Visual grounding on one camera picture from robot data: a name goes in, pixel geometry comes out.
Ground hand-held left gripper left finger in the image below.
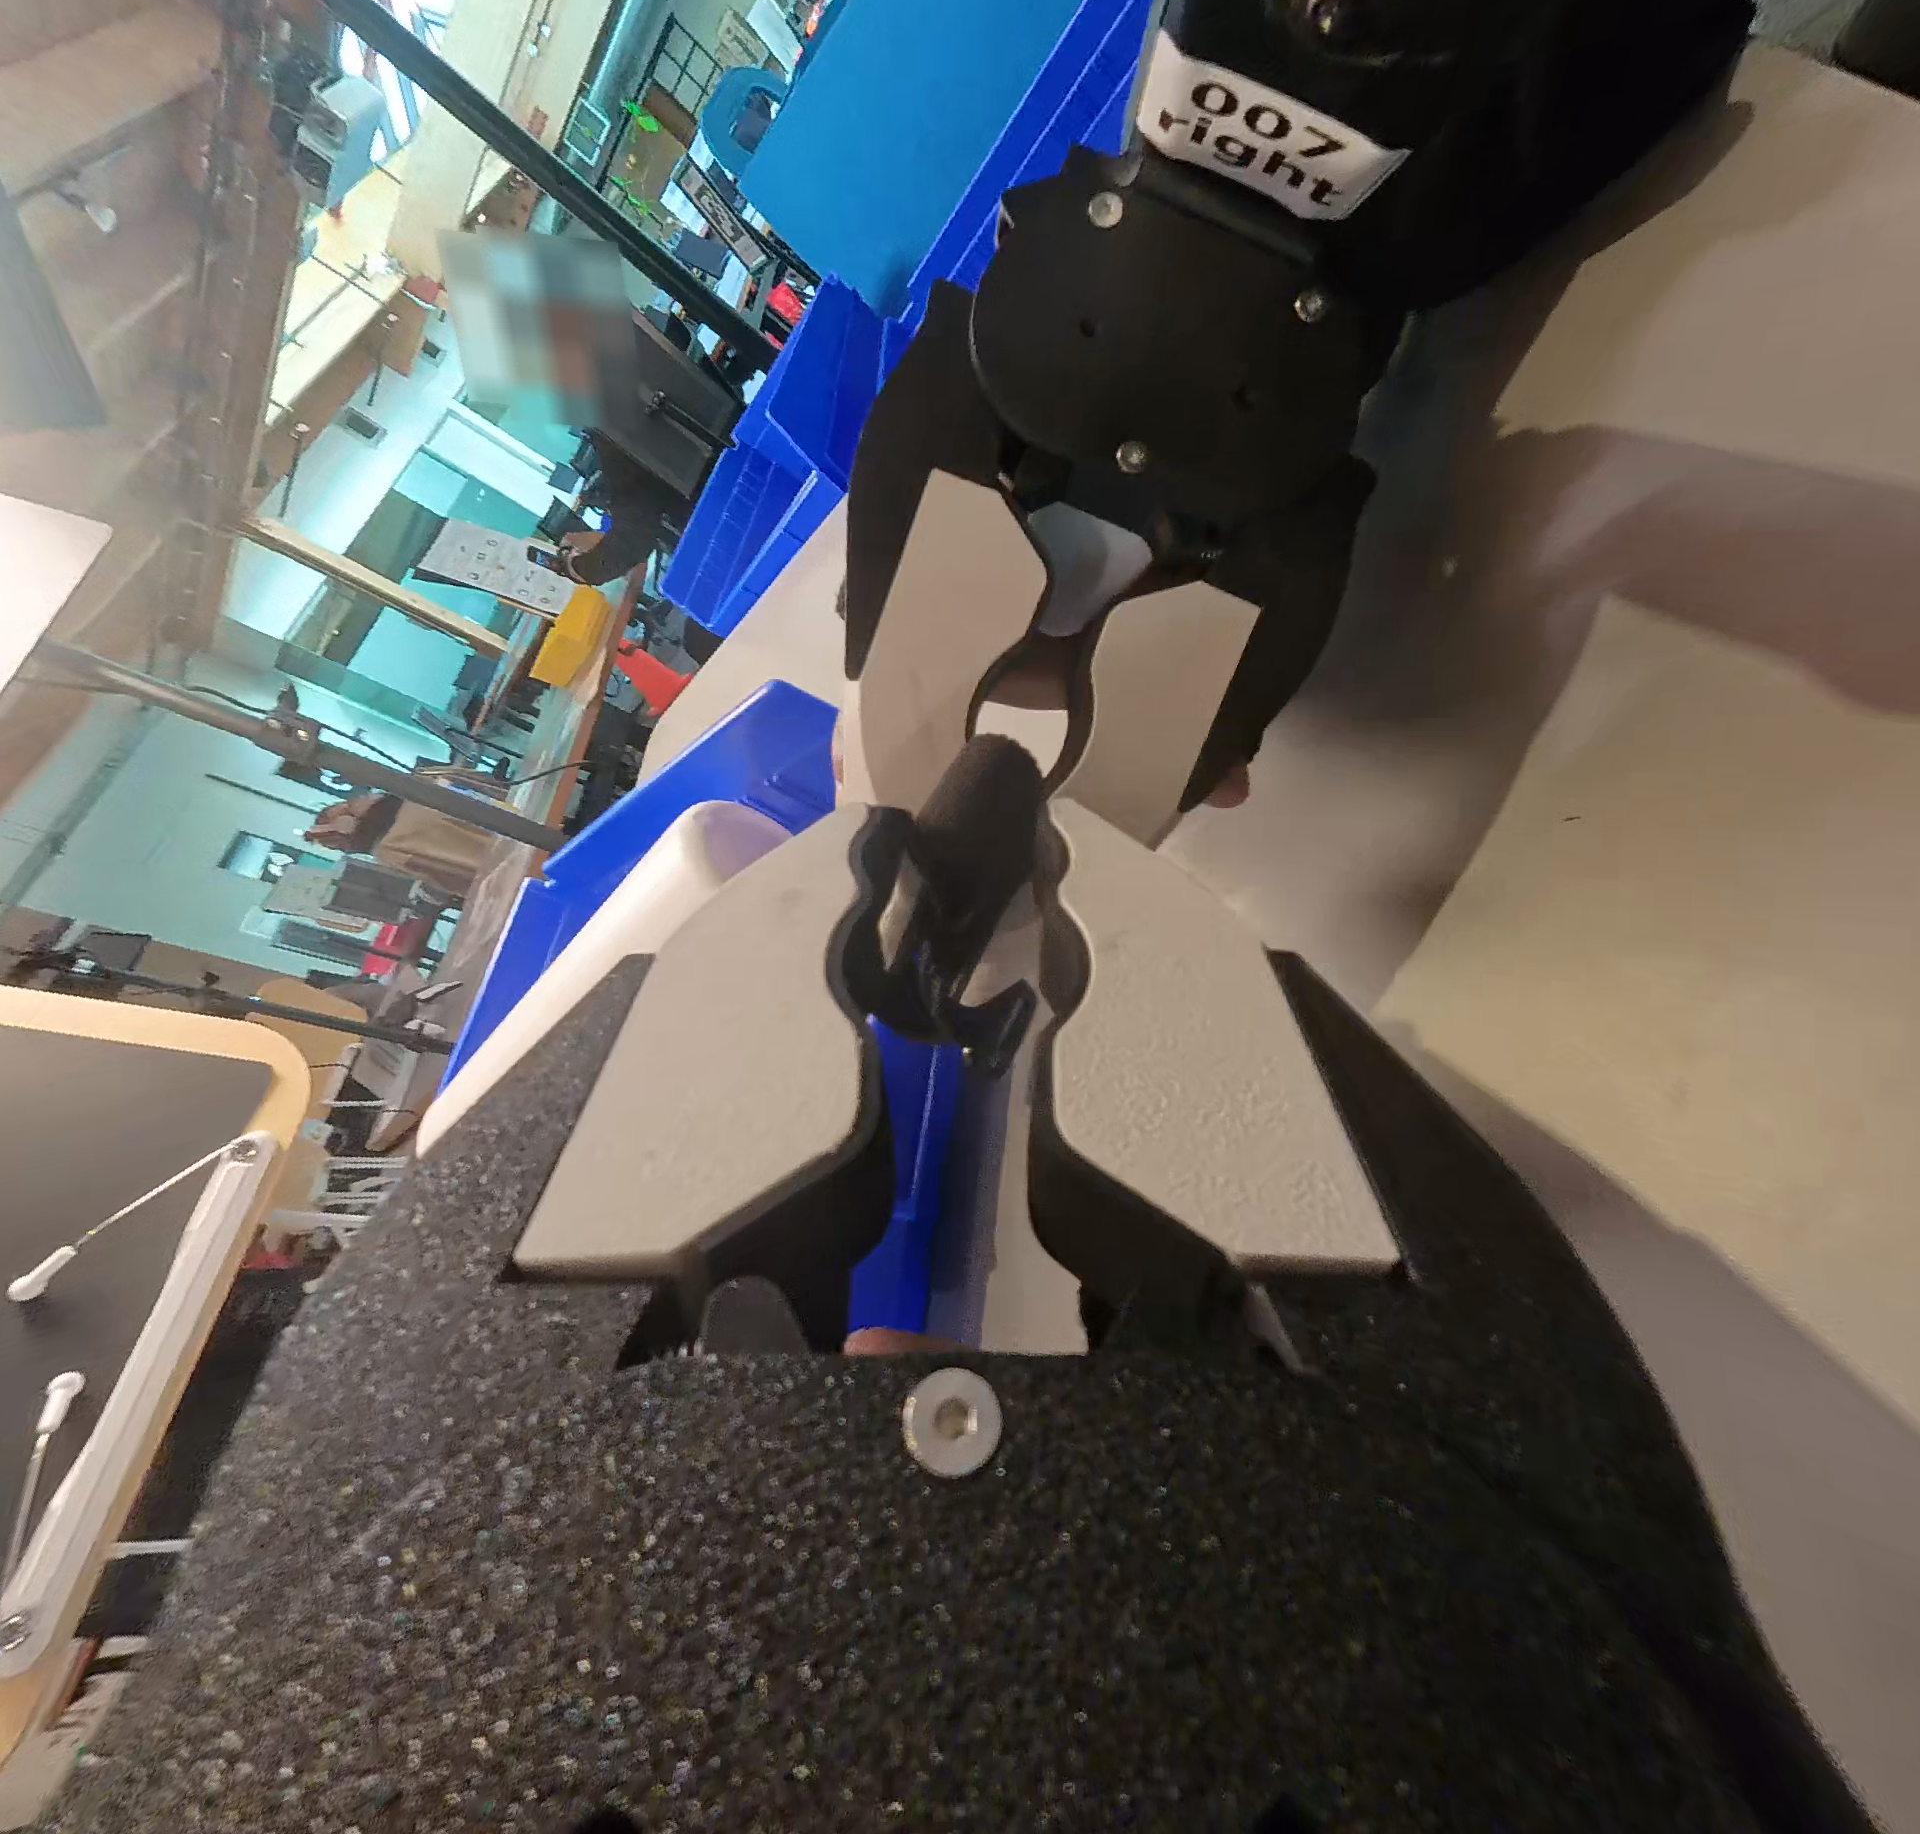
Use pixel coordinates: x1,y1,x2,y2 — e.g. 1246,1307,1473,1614
510,801,918,1289

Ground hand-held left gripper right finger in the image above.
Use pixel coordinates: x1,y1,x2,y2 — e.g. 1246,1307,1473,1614
1025,798,1407,1334

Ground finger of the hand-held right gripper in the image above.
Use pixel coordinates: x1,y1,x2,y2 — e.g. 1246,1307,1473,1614
834,469,1054,835
1047,596,1263,849

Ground black fabric strap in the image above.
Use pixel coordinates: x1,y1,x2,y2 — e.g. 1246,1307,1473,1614
830,732,1047,1071

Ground blue plastic bin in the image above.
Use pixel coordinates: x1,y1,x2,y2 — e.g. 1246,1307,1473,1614
442,680,999,1338

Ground white plastic bottle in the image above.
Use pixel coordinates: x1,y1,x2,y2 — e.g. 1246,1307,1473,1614
413,800,788,1161

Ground stacked blue bins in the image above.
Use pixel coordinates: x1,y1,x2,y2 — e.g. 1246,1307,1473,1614
660,0,1159,640

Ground yellow plastic bin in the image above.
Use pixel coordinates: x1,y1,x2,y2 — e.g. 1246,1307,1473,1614
530,587,619,688

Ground light blue board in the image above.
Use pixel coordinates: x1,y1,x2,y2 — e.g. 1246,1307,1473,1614
705,0,1157,322

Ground black panel with wooden rim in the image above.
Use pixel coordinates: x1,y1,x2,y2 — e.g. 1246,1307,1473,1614
0,987,316,1776

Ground white bar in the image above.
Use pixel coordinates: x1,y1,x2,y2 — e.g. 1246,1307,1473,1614
0,1132,279,1679

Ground white panel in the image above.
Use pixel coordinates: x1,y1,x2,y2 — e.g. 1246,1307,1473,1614
0,492,114,696

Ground white pull cord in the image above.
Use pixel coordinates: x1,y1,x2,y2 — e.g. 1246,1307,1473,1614
0,1371,83,1581
5,1137,249,1303

